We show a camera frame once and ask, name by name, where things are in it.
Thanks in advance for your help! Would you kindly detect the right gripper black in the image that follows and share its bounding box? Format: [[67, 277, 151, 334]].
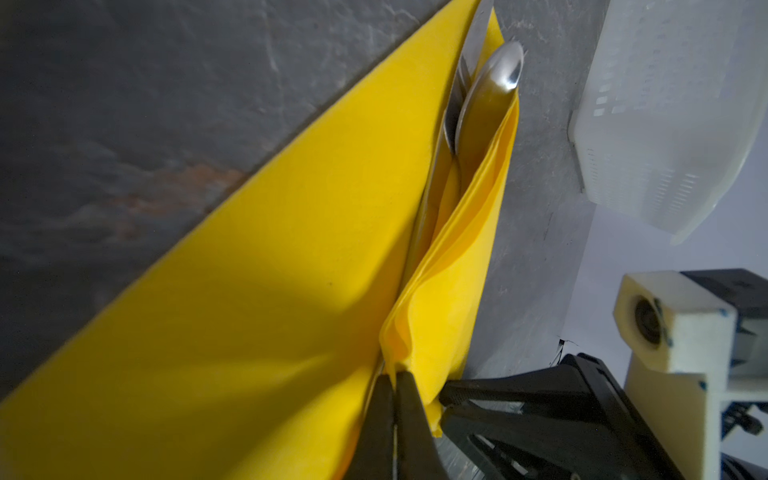
[[438, 353, 683, 479]]

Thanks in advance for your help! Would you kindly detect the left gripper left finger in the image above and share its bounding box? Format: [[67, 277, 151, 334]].
[[343, 375, 395, 480]]

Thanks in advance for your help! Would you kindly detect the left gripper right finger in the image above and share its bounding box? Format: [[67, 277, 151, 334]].
[[395, 371, 449, 480]]

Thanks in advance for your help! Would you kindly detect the yellow paper napkin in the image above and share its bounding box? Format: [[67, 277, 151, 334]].
[[1, 1, 519, 479]]

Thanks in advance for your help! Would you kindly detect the white perforated plastic basket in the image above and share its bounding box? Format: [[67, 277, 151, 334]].
[[568, 1, 767, 244]]

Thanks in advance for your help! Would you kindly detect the silver spoon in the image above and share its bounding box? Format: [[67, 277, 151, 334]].
[[455, 41, 525, 185]]

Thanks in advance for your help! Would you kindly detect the silver knife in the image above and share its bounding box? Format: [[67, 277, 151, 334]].
[[400, 0, 494, 289]]

